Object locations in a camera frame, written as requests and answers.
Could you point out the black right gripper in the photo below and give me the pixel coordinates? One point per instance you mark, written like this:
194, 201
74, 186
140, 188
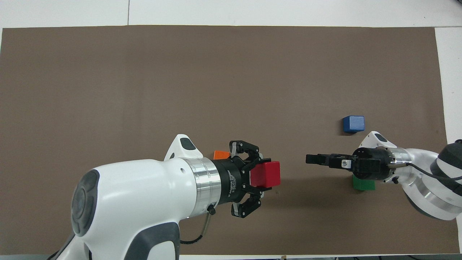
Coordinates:
371, 164

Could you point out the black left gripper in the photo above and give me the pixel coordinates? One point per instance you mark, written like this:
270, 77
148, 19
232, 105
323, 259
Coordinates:
231, 180

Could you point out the red wooden block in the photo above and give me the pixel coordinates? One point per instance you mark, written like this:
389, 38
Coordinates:
267, 174

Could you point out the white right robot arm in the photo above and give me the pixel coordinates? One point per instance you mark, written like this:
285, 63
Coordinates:
426, 180

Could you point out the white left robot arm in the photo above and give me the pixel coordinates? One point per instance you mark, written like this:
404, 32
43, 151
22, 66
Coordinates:
137, 202

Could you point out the orange wooden block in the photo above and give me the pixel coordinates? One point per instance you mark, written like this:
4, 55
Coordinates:
221, 155

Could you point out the blue wooden block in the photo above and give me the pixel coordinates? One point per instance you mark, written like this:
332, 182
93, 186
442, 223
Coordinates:
353, 124

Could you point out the green wooden block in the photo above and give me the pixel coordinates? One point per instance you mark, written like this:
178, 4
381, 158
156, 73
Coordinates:
364, 185

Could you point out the brown table mat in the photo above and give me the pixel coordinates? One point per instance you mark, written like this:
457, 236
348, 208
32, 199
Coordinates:
180, 83

